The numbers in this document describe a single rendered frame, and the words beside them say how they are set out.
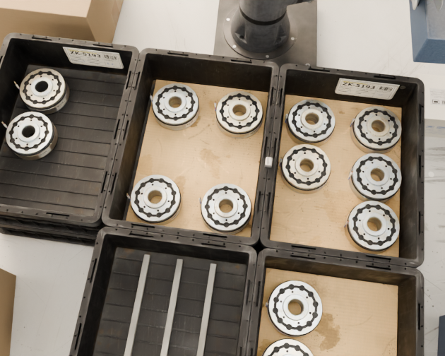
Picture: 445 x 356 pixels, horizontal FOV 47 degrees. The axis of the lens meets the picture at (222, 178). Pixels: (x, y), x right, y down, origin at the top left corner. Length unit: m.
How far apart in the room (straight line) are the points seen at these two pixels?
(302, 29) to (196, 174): 0.52
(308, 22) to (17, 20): 0.72
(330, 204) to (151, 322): 0.43
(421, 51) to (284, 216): 0.41
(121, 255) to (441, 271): 0.70
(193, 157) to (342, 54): 0.53
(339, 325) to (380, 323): 0.08
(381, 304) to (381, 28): 0.76
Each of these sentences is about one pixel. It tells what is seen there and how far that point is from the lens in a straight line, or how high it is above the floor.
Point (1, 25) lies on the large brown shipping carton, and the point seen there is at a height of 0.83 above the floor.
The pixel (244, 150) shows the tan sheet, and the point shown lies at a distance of 1.12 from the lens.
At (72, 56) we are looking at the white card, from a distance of 1.22.
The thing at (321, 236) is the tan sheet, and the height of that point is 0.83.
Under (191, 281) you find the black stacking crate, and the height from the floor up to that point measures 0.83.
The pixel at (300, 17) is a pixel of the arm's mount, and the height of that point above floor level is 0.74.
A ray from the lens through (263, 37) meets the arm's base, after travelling 1.31.
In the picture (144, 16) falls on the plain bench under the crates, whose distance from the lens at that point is 1.49.
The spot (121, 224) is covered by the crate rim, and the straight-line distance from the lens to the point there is 0.98.
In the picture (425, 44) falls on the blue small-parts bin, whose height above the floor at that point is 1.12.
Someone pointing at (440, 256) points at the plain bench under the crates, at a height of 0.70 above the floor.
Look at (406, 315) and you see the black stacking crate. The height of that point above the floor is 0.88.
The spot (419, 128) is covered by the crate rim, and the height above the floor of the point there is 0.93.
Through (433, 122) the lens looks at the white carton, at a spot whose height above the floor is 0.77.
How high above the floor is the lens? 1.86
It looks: 69 degrees down
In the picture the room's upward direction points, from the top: 2 degrees counter-clockwise
